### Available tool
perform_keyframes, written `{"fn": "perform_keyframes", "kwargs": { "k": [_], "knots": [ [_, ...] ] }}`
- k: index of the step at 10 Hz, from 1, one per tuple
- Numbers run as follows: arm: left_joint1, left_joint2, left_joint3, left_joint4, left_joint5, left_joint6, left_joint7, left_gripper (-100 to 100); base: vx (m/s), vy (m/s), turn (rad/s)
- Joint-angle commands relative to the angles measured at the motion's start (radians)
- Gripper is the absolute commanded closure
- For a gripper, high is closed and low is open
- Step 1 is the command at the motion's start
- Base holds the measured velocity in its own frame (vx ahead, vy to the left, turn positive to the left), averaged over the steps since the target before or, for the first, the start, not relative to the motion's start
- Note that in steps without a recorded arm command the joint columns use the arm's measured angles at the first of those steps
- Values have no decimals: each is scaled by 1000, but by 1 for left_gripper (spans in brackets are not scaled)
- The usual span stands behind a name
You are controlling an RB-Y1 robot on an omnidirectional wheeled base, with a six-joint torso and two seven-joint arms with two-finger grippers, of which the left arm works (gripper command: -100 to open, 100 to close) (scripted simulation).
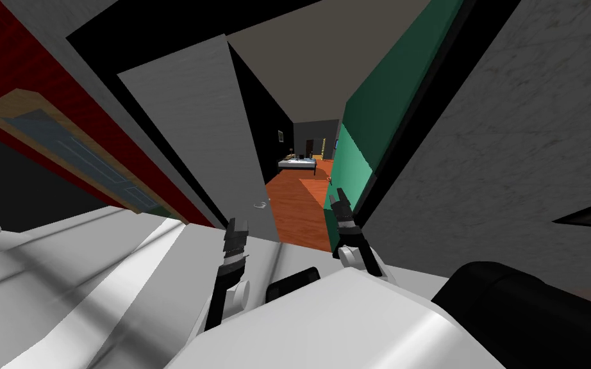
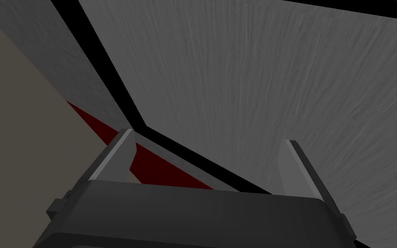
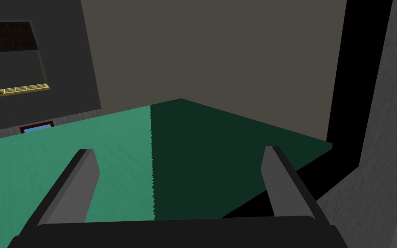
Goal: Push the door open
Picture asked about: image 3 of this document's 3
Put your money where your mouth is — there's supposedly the red-framed blue picture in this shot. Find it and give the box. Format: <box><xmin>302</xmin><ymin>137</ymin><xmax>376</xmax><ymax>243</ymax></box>
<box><xmin>19</xmin><ymin>121</ymin><xmax>55</xmax><ymax>135</ymax></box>

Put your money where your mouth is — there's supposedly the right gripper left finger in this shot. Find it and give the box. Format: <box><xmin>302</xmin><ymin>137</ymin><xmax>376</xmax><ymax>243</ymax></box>
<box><xmin>26</xmin><ymin>149</ymin><xmax>101</xmax><ymax>231</ymax></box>

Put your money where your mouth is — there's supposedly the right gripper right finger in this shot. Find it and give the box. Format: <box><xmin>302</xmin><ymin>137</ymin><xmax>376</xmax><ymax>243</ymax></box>
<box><xmin>261</xmin><ymin>146</ymin><xmax>333</xmax><ymax>226</ymax></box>

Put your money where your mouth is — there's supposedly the dark window with yellow sill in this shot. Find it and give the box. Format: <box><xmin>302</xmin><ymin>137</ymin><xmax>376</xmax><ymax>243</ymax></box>
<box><xmin>0</xmin><ymin>20</ymin><xmax>51</xmax><ymax>101</ymax></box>

